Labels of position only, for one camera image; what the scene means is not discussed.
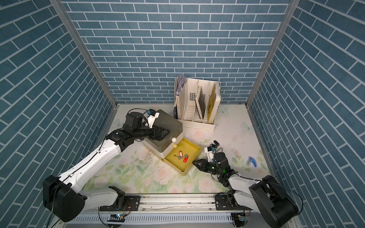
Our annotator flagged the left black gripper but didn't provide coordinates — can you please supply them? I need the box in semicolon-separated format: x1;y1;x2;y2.
133;123;170;141

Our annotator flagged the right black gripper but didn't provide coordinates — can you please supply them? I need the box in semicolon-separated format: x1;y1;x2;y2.
193;158;223;176

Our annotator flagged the olive and cream drawer cabinet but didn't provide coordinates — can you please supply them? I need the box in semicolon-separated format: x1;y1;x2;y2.
142;109;183;159

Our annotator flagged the red tag key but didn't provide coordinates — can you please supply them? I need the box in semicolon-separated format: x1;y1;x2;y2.
183;154;189;163
174;151;184;160

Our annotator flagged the yellow bottom drawer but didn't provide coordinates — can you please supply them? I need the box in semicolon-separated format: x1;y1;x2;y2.
163;138;202;176

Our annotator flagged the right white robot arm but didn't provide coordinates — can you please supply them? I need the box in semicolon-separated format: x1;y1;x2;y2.
193;152;303;228

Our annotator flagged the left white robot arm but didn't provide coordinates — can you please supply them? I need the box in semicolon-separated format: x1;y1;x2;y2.
43;109;170;222

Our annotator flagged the floral table mat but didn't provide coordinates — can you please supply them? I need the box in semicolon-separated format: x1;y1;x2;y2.
84;141;270;193

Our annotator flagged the white file organizer rack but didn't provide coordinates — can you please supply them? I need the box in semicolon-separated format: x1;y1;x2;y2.
173;77;215;132

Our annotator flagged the blue plastic clip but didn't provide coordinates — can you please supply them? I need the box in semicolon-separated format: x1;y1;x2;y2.
247;156;257;168

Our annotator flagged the dark cover book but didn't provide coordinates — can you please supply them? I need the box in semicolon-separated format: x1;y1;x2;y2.
195;85;205;120

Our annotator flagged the blue spine book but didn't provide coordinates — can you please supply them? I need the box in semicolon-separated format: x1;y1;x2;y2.
175;74;187;120

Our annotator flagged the yellow cover book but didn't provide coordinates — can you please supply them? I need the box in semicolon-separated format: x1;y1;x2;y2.
208;82;221;124

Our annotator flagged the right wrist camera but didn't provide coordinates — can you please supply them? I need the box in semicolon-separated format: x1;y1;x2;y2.
204;145;217;162

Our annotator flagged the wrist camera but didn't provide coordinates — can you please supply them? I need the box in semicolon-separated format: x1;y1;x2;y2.
204;145;217;162
146;109;160;128

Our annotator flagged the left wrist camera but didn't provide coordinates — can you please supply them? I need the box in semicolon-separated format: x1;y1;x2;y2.
146;109;160;128

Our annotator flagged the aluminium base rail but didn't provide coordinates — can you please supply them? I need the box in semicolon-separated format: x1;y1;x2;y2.
56;193;294;214

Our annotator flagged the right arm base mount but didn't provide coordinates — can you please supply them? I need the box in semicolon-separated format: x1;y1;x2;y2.
214;193;249;211

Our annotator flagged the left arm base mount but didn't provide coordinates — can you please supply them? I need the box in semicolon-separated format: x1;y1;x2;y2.
99;186;141;211

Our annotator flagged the left metal corner post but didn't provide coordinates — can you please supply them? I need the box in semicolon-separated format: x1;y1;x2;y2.
49;0;117;109

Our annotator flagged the metal corner post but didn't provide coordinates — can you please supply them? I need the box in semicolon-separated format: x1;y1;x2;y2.
246;0;300;109
49;0;117;109

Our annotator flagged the right metal corner post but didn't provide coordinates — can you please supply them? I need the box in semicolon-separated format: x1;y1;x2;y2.
246;0;300;109

